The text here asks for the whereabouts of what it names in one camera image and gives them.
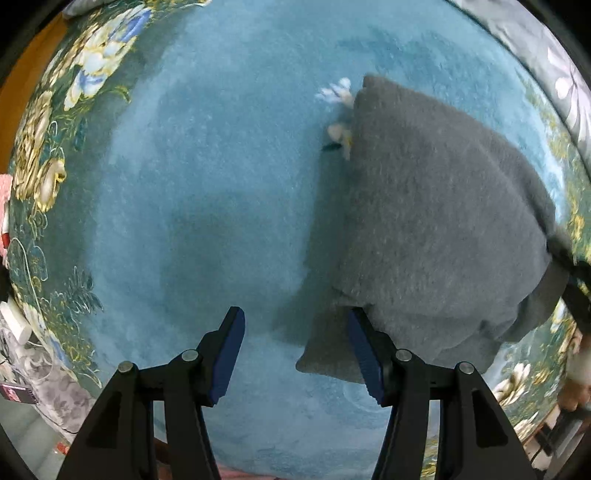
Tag light blue floral quilt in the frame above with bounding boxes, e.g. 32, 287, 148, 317
62, 0, 591, 167

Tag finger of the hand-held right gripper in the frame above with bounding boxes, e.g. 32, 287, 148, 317
561, 258, 591, 326

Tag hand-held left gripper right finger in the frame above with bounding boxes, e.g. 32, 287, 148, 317
347, 307, 539, 480

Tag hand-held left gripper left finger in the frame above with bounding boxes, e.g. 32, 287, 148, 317
55, 306, 246, 480

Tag small dark device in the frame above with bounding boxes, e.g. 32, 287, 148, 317
0, 382, 37, 406

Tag teal floral bed blanket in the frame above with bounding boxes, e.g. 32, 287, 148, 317
7, 0, 591, 476

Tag grey floral cloth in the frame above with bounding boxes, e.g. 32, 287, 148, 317
0, 323, 100, 444

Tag white box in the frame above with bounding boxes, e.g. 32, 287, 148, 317
0, 298, 33, 344

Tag pink cloth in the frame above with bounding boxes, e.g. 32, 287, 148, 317
561, 325, 591, 412

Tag grey garment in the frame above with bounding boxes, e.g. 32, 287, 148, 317
295, 75, 573, 384

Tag wooden headboard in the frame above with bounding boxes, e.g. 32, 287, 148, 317
0, 18, 65, 171

